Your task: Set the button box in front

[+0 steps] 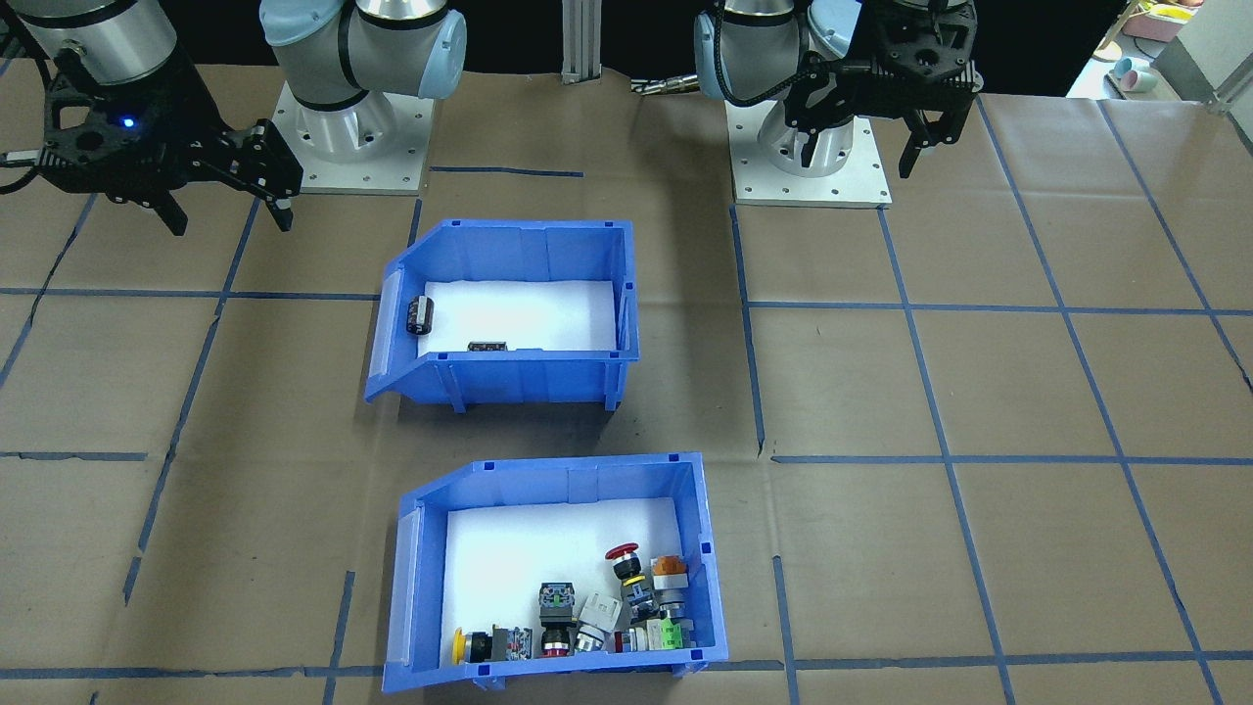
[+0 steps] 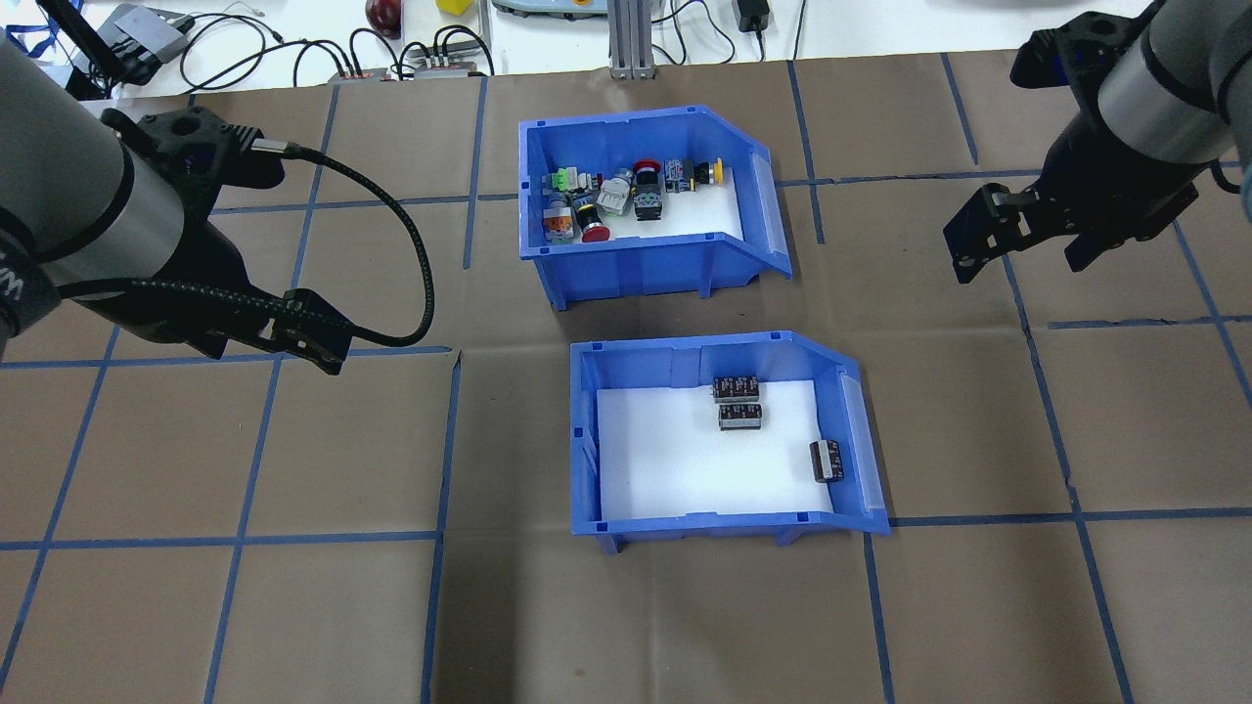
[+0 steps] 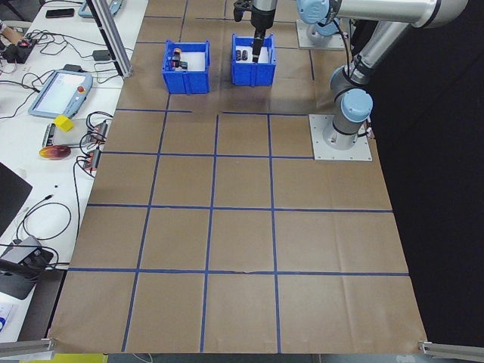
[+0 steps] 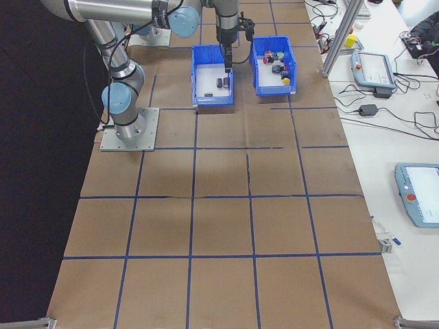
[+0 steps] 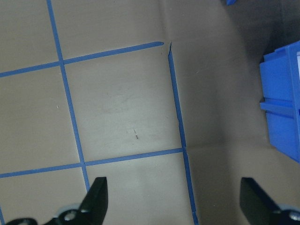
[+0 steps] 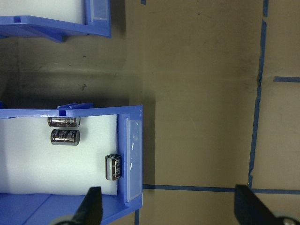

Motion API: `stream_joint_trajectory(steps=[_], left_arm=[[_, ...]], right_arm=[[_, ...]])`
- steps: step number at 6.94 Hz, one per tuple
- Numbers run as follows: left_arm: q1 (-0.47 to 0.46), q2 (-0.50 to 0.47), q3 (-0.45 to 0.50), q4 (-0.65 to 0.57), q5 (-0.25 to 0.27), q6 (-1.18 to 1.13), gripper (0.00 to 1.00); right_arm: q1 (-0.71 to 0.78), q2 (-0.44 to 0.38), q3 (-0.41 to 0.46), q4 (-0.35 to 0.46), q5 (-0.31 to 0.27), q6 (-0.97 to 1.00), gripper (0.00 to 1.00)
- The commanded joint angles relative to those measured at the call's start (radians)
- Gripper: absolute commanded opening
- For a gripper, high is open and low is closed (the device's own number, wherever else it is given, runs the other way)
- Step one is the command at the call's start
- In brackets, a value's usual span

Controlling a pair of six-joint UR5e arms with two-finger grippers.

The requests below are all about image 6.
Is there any black cylindrical capacitor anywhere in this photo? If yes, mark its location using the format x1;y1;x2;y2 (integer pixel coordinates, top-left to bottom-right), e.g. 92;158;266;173
105;153;123;181
50;128;81;147
47;116;81;128

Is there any white foam liner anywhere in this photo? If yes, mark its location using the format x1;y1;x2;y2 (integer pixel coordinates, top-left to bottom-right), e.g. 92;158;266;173
0;114;119;196
0;0;90;25

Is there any blue bin with buttons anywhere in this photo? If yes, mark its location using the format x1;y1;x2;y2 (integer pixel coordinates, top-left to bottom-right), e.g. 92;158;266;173
0;0;112;43

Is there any blue bin with capacitors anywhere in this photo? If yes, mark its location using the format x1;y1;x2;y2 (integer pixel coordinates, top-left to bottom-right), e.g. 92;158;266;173
0;102;144;225

